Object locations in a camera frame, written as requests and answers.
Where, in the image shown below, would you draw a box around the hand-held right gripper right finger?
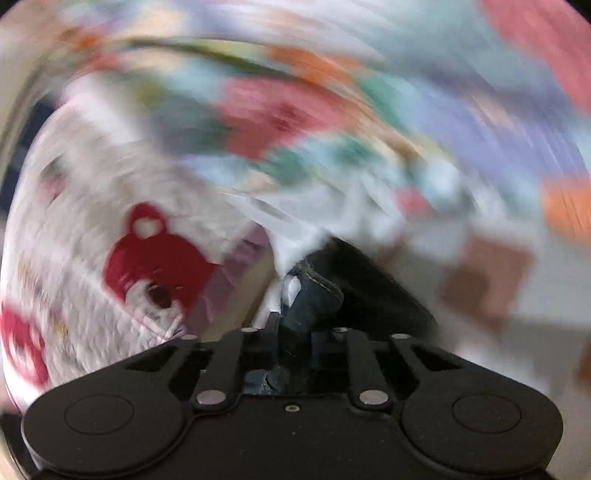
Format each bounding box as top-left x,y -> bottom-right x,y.
314,328 -> 462,411

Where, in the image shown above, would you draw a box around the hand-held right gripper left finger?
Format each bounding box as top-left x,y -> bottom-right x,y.
124,314 -> 280,411

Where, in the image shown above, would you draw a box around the blue denim jeans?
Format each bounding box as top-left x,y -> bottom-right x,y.
245,237 -> 439,398

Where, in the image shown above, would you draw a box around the thin white cloth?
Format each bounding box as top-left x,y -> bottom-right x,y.
231,185 -> 416,296

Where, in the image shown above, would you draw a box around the bear print quilt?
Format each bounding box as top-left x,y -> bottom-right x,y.
0,106 -> 278,402

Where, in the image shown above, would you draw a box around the white checked blanket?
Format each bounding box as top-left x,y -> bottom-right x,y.
383,222 -> 591,393

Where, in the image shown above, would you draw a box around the colourful floral blanket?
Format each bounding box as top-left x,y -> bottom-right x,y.
46,0 -> 591,241

